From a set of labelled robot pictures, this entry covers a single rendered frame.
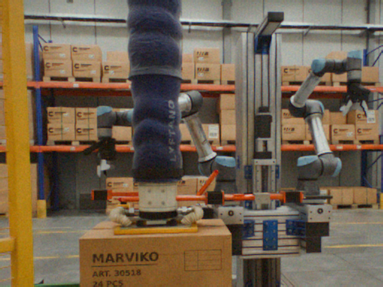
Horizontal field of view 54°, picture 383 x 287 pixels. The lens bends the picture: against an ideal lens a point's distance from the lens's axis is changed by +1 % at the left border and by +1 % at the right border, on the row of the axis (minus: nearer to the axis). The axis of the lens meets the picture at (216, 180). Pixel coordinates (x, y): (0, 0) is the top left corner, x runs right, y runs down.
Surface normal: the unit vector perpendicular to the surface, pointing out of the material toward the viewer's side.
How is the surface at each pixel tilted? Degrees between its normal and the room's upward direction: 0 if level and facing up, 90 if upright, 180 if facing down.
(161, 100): 77
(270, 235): 90
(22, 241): 90
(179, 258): 90
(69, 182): 90
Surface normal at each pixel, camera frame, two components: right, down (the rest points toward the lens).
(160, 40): 0.25, -0.13
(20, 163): 0.85, 0.02
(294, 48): 0.11, 0.05
